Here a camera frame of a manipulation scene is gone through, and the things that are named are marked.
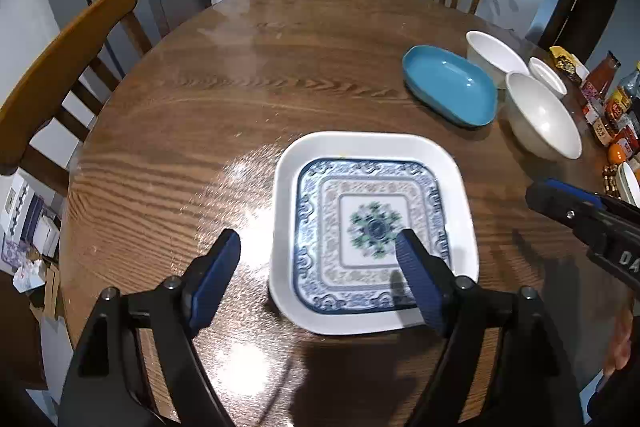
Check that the red sauce bottle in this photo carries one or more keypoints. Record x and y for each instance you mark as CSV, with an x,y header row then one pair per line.
x,y
600,77

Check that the small white ramekin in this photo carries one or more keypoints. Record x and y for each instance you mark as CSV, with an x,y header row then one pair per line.
x,y
547,74

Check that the person's right forearm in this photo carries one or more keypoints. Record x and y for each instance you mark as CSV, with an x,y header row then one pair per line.
x,y
620,342

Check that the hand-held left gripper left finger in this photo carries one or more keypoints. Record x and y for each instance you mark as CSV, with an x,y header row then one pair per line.
x,y
215,279

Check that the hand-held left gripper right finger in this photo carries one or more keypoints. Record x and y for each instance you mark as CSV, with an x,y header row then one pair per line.
x,y
420,287

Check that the yellow label bottle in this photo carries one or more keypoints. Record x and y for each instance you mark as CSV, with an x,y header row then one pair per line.
x,y
625,97

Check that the crumpled white bag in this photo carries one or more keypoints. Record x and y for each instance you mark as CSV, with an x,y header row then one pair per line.
x,y
27,277

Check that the square blue patterned plate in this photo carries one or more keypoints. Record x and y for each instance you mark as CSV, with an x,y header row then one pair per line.
x,y
350,207

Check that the dark lid sauce jar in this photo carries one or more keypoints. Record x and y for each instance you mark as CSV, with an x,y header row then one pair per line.
x,y
602,127

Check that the white blue rimmed plate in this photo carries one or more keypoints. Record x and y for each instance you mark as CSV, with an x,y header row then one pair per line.
x,y
629,182

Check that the orange fruit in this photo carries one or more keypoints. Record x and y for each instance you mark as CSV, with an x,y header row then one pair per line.
x,y
617,153

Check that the white storage cabinet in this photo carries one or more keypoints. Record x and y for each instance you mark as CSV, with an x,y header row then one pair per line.
x,y
20,212

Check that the large white bowl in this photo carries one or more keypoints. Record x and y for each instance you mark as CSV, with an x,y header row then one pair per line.
x,y
492,52
540,117

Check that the red packet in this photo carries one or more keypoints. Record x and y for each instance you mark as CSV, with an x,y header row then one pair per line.
x,y
629,142

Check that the blue oval dish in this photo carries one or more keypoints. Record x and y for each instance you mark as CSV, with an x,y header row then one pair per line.
x,y
450,82

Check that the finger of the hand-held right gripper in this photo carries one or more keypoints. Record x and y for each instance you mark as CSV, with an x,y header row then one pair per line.
x,y
550,207
575,193

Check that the cardboard box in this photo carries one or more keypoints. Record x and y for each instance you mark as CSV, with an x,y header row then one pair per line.
x,y
47,294

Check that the yellow snack packet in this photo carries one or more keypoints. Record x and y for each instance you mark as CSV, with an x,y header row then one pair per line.
x,y
565,62

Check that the wooden bead trivet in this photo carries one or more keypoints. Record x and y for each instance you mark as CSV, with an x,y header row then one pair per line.
x,y
611,182

